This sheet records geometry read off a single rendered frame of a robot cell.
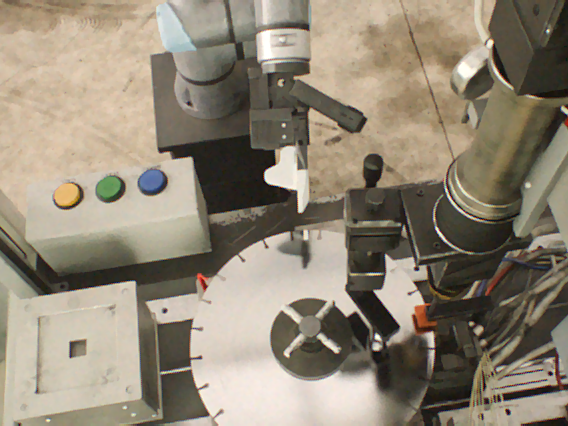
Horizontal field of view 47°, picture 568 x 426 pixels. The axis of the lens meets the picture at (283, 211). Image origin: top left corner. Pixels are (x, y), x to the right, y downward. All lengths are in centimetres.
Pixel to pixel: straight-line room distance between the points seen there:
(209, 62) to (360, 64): 123
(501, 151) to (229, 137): 86
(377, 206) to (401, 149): 158
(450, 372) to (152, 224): 51
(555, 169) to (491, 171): 5
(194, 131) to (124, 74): 117
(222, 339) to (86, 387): 21
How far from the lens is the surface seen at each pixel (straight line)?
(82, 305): 104
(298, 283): 94
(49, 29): 274
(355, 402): 89
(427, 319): 90
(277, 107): 93
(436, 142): 223
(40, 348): 104
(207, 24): 102
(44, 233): 112
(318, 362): 89
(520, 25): 43
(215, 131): 133
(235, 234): 120
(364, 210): 64
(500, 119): 50
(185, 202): 108
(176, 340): 114
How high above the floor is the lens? 182
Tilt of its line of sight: 62 degrees down
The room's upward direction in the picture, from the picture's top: 6 degrees counter-clockwise
